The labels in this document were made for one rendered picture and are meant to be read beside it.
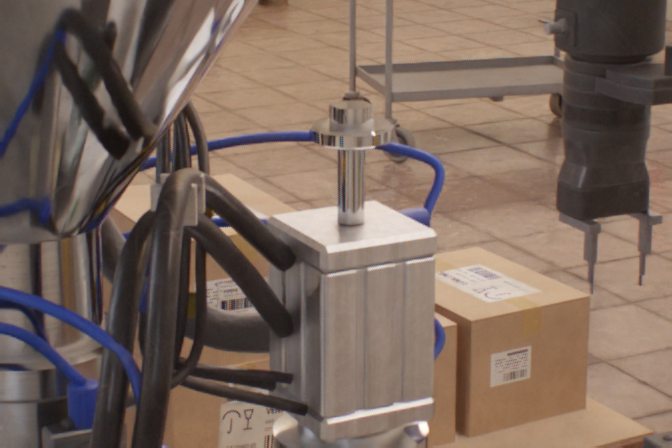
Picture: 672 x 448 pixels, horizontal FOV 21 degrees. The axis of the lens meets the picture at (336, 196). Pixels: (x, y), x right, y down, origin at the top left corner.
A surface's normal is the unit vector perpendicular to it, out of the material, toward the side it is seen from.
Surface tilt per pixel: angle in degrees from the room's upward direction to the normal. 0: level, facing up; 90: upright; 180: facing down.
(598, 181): 87
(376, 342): 90
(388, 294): 90
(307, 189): 0
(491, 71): 0
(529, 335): 90
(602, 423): 0
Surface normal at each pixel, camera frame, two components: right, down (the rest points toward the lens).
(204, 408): 0.50, 0.23
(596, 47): -0.37, 0.25
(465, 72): 0.00, -0.96
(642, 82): -0.65, 0.20
